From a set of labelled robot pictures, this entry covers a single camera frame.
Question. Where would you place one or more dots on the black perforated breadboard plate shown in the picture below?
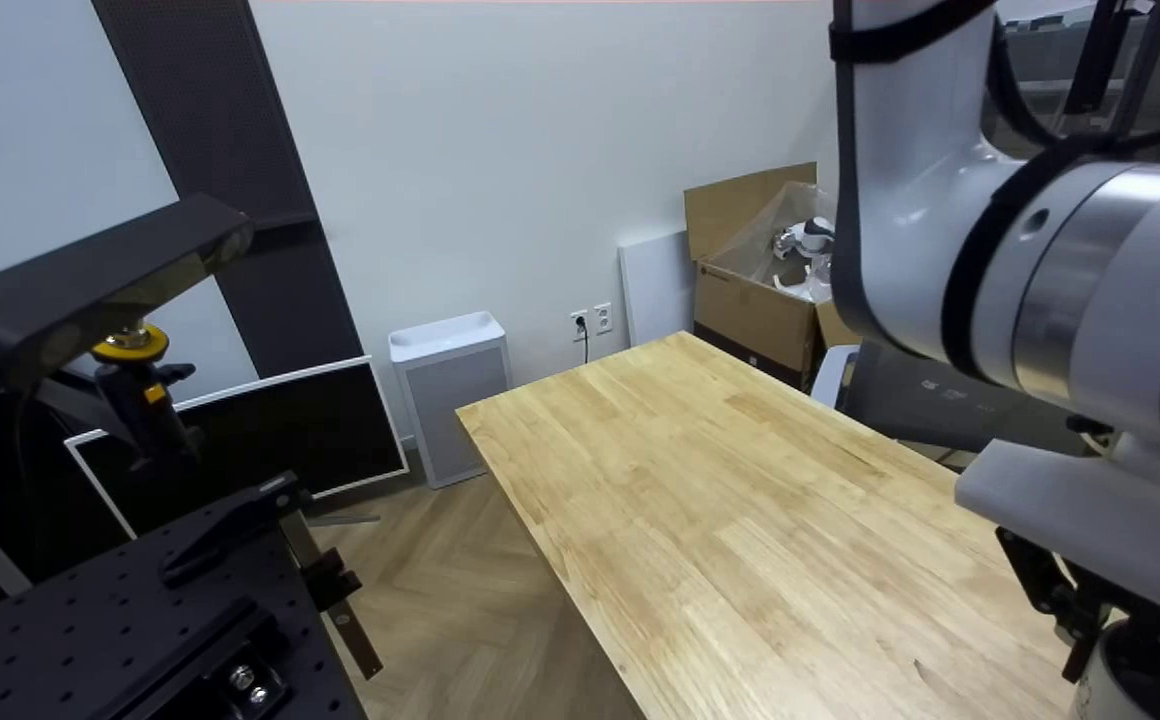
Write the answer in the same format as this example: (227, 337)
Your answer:
(207, 617)

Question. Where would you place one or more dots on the grey wrist camera housing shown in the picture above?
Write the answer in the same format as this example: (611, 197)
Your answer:
(1091, 508)

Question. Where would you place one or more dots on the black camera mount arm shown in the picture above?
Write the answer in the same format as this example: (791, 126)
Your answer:
(69, 296)

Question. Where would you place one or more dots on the white panel leaning on wall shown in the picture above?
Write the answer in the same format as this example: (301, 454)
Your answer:
(654, 287)

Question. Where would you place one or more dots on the grey mesh office chair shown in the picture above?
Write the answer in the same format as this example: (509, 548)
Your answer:
(925, 403)

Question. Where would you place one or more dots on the white wall power outlet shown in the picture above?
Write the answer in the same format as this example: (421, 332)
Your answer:
(595, 317)

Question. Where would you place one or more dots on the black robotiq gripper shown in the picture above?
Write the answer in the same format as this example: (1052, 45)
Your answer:
(1064, 594)

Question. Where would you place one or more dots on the yellow knob clamp stand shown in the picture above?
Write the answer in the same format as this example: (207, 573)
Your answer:
(137, 394)

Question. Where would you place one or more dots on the black diagonal wall beam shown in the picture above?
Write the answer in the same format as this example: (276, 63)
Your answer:
(219, 120)

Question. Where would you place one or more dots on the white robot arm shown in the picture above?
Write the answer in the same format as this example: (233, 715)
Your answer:
(1034, 273)

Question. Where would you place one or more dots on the white air purifier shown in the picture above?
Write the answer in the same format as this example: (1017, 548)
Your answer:
(441, 370)

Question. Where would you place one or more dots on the open cardboard box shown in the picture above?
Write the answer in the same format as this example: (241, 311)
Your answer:
(755, 321)

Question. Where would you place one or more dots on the black glass door frame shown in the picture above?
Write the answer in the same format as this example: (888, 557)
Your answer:
(1078, 66)

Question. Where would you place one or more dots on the black monitor with white frame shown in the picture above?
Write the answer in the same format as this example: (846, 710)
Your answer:
(320, 422)

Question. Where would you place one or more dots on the clear plastic bag with parts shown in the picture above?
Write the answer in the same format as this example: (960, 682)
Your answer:
(784, 246)

